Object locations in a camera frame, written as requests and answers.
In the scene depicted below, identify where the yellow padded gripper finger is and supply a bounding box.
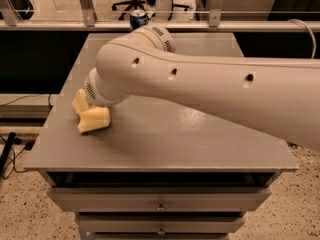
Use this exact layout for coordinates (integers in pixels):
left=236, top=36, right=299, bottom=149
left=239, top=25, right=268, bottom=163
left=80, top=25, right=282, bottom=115
left=72, top=89, right=90, bottom=114

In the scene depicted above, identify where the yellow sponge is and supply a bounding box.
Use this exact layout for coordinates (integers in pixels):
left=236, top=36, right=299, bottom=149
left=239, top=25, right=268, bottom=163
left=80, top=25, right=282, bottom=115
left=77, top=107, right=111, bottom=133

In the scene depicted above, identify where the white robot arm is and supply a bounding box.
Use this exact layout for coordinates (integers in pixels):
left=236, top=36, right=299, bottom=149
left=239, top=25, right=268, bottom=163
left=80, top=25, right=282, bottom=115
left=72, top=25, right=320, bottom=150

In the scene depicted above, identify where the blue pepsi can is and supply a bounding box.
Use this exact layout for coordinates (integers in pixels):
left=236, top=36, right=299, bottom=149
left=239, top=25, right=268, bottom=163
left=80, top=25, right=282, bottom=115
left=129, top=10, right=149, bottom=30

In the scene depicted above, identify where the upper grey drawer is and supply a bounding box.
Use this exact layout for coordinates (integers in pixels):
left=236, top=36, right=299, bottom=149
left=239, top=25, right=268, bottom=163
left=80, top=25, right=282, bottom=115
left=47, top=187, right=271, bottom=212

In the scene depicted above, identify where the grey drawer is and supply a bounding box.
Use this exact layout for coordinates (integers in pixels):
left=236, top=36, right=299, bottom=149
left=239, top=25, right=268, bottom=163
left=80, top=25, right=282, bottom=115
left=75, top=213, right=245, bottom=234
left=47, top=187, right=271, bottom=212

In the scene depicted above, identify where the grey drawer cabinet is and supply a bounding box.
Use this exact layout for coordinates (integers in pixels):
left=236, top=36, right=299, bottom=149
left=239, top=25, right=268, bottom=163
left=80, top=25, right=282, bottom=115
left=24, top=34, right=297, bottom=240

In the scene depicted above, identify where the lower grey drawer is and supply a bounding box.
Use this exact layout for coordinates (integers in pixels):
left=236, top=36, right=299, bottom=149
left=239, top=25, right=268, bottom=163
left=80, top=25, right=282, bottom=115
left=75, top=213, right=245, bottom=234

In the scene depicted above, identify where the black floor cable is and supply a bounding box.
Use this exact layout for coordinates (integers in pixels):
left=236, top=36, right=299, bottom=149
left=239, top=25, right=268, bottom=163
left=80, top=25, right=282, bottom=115
left=0, top=132, right=34, bottom=181

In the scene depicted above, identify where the metal railing frame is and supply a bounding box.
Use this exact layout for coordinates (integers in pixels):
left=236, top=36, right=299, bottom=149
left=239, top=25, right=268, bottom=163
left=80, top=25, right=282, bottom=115
left=0, top=0, right=320, bottom=32

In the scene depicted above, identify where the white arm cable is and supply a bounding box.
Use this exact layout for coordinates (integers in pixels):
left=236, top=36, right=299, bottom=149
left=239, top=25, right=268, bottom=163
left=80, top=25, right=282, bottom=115
left=288, top=18, right=317, bottom=60

